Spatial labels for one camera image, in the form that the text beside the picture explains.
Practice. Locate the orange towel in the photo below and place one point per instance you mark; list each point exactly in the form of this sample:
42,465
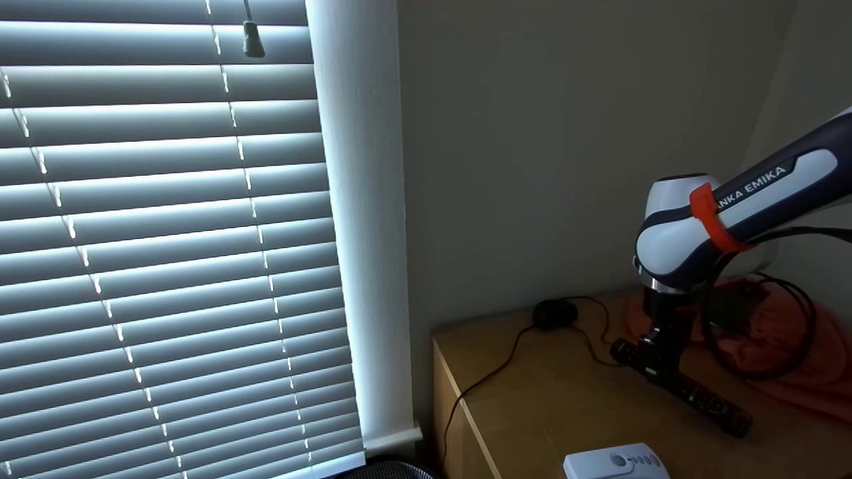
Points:
799,363

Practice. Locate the white remote control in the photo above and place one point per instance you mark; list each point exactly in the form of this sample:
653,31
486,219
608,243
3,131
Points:
617,464

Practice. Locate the black mesh office chair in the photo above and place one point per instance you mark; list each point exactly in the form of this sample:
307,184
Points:
383,469

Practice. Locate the grey horizontal window blinds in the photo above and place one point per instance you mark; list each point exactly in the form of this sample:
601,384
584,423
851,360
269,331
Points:
160,266

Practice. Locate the black TV remote control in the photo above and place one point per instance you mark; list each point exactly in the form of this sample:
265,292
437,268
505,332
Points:
709,407

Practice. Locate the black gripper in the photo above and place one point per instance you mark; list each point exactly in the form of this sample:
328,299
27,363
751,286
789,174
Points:
666,320

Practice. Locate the black round puck device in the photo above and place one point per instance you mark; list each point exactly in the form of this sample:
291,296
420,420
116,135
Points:
554,315

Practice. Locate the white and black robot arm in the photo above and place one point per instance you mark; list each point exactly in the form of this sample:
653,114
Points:
762,199

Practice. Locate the white window frame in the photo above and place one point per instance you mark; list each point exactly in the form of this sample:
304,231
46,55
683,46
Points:
363,222

